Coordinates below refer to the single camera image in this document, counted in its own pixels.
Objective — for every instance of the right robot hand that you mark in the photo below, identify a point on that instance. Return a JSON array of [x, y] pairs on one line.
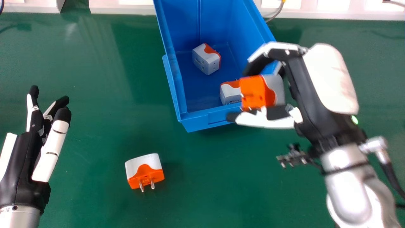
[[319, 101]]

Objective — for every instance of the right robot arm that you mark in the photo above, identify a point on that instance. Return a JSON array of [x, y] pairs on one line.
[[354, 186]]

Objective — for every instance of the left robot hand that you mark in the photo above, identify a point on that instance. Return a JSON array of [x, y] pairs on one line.
[[22, 152]]

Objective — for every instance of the white-and-orange plug adapter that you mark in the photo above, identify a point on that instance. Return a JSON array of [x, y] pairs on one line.
[[207, 58], [144, 171], [258, 91], [230, 92]]

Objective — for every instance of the blue plastic bin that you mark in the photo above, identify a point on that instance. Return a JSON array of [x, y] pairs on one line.
[[202, 63]]

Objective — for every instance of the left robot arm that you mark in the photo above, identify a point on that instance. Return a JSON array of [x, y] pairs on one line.
[[17, 218]]

